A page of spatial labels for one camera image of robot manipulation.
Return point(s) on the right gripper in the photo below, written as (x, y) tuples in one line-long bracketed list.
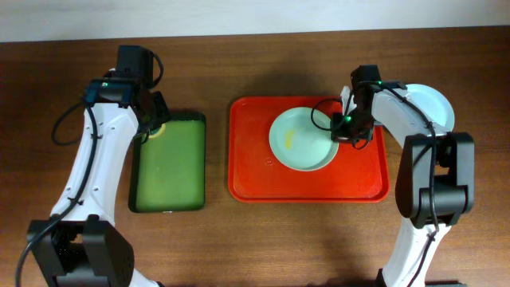
[(339, 132)]

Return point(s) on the green and yellow sponge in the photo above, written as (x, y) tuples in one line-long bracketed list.
[(154, 133)]

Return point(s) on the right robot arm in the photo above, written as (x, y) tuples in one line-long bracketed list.
[(435, 183)]

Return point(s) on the light green plate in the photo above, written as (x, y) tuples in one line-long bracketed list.
[(297, 140)]

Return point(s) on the light blue plate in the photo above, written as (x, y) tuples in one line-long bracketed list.
[(433, 104)]

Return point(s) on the red plastic tray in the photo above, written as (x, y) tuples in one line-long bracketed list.
[(358, 173)]

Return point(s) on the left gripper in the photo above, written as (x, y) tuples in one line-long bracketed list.
[(155, 113)]

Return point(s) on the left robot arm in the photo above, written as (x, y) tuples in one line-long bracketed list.
[(78, 245)]

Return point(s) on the green rectangular tray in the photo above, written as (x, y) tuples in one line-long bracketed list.
[(168, 172)]

